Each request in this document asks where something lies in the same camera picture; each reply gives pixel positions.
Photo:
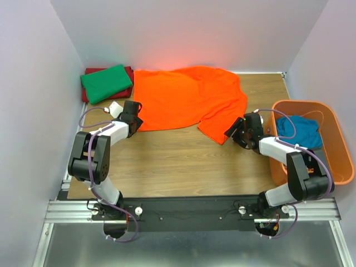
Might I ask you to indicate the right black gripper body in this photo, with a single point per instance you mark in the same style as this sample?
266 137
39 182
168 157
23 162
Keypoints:
241 136

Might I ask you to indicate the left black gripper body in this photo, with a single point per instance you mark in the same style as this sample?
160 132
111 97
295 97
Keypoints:
138 121

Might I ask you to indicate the orange t shirt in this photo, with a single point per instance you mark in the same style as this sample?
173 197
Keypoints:
210 98

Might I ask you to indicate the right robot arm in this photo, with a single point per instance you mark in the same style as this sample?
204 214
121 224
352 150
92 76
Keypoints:
307 173

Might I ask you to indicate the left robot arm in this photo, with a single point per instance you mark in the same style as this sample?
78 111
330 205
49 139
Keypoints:
89 161

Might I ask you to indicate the dark red folded t shirt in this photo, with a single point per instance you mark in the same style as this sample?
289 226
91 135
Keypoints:
120 95

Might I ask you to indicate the green folded t shirt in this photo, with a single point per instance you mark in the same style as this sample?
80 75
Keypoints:
103 84

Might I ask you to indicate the blue crumpled t shirt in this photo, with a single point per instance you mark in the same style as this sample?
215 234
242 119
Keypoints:
306 133

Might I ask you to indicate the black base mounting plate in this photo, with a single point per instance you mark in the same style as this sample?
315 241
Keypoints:
188 214

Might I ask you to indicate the orange plastic laundry basket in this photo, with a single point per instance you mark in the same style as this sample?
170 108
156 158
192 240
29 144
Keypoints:
334 146

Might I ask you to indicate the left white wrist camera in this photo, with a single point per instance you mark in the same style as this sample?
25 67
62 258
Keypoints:
114 109

